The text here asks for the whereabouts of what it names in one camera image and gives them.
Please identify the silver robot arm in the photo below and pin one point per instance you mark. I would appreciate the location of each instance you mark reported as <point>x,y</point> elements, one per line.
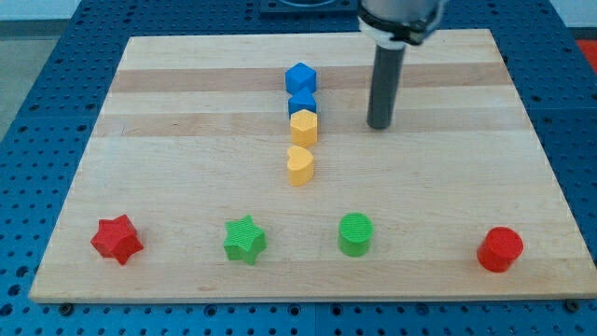
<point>392,24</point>

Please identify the yellow heart block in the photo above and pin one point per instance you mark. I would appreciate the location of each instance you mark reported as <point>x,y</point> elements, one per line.
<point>300,165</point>

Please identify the yellow hexagon block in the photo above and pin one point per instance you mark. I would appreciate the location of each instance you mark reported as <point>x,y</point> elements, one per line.
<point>304,128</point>

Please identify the blue pentagon block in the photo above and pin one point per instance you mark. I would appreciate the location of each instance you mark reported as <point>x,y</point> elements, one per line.
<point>302,99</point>

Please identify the green cylinder block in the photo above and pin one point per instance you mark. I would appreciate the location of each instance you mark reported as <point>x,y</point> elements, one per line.
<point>354,234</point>

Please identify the blue cube block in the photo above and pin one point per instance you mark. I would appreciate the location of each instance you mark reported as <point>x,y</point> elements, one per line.
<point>299,77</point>

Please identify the green star block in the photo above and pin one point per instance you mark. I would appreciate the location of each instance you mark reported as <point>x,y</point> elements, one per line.
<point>244,241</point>

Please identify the wooden board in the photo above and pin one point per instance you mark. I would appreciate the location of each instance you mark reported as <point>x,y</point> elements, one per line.
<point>194,132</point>

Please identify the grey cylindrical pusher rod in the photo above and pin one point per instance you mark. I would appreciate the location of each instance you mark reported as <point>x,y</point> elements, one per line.
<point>384,86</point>

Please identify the red star block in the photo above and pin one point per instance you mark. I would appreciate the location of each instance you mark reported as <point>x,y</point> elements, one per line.
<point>117,239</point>

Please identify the red cylinder block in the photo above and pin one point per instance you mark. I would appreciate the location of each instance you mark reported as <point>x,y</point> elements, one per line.
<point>499,249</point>

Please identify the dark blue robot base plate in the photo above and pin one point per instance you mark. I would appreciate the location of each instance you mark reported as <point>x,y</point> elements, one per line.
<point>280,8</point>

